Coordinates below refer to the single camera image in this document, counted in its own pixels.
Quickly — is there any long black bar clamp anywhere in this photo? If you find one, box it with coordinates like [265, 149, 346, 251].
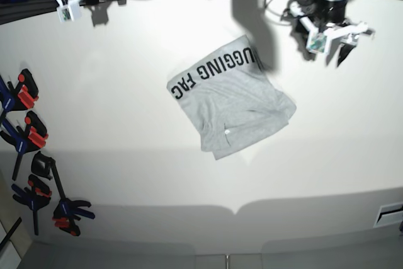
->
[31, 151, 95, 237]

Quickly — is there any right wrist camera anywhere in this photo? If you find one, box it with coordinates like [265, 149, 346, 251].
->
[57, 3, 82, 23]

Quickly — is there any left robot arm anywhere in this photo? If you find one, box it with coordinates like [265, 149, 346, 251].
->
[283, 0, 375, 67]

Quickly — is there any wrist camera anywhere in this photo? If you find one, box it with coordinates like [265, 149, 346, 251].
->
[57, 3, 82, 23]
[306, 32, 331, 54]

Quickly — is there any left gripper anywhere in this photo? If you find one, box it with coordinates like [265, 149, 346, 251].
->
[288, 0, 374, 67]

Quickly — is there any lower left blue clamp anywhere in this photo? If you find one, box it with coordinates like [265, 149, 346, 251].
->
[11, 174, 52, 236]

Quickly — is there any grey T-shirt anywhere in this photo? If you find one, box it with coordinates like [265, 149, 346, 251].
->
[167, 35, 297, 159]

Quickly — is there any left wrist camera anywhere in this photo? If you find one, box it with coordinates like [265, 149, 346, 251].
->
[306, 32, 331, 54]

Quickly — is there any black strip at edge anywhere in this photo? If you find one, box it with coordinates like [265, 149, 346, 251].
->
[0, 217, 22, 250]

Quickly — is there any blue bar clamp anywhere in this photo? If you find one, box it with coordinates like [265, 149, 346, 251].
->
[1, 111, 48, 181]
[1, 69, 39, 123]

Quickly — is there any top blue bar clamp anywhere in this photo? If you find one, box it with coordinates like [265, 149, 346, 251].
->
[1, 69, 39, 123]

